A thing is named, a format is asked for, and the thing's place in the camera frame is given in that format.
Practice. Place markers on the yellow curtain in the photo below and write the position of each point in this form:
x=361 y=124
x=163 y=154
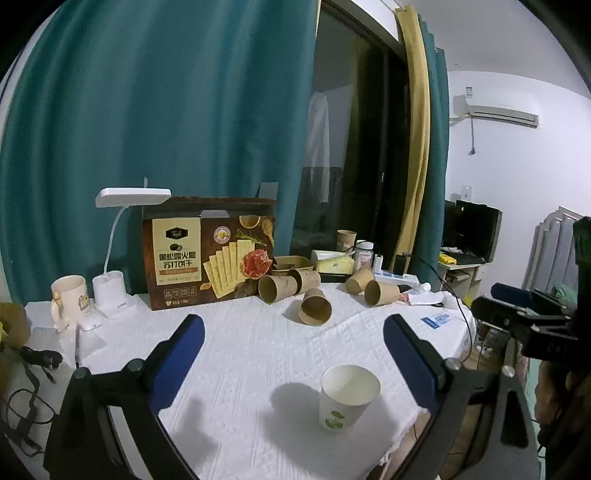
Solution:
x=415 y=138

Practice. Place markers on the black computer monitor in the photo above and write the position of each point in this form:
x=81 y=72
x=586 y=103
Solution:
x=478 y=228

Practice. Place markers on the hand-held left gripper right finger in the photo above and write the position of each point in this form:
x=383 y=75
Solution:
x=408 y=355

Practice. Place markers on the yellow tissue pack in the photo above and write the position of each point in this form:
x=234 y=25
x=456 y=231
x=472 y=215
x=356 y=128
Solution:
x=334 y=263

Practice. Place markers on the white lidded jar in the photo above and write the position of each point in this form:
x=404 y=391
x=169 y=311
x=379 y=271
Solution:
x=364 y=256

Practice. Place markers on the white side desk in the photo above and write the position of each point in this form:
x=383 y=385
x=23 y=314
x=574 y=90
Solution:
x=466 y=272

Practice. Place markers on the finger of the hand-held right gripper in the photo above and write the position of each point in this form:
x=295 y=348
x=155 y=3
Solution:
x=503 y=316
x=510 y=291

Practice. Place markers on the small black box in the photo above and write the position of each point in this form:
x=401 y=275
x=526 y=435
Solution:
x=400 y=263

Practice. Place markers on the narrow teal curtain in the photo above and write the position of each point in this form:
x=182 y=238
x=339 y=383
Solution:
x=438 y=138

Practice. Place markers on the white power strip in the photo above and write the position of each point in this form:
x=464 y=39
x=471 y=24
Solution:
x=397 y=278

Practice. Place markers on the cream ceramic mug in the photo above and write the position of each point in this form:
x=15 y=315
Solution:
x=69 y=297

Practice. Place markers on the brown cracker box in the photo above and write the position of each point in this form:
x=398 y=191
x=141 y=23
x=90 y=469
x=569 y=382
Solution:
x=184 y=258

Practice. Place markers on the yellow object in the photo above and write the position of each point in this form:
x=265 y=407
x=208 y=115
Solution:
x=9 y=323

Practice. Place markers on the white wall outlet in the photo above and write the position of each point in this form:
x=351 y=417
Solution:
x=467 y=192

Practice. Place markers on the white air conditioner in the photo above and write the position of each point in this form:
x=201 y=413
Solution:
x=498 y=113

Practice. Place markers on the blue and white card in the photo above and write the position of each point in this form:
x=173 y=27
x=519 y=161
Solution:
x=436 y=320

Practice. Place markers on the white paper packet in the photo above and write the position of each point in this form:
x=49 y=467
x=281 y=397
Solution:
x=425 y=295

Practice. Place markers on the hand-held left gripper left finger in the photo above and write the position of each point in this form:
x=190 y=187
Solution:
x=178 y=355

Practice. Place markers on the brown paper cup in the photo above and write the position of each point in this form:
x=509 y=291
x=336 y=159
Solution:
x=277 y=288
x=382 y=292
x=359 y=280
x=308 y=279
x=346 y=241
x=315 y=308

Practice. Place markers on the white textured tablecloth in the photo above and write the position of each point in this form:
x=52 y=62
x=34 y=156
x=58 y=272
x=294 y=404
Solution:
x=258 y=355

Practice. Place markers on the white paper cup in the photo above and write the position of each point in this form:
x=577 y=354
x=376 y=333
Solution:
x=349 y=401

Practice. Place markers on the brown paper bowl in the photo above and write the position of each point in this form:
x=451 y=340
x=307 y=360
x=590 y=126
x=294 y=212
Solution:
x=293 y=263

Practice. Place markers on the wide teal curtain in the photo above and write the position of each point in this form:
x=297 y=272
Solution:
x=161 y=106

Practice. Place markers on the white desk lamp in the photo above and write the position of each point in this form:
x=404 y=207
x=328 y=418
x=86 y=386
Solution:
x=134 y=196

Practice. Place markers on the small white bottle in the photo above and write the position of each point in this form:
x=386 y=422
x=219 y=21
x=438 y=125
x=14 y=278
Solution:
x=377 y=264

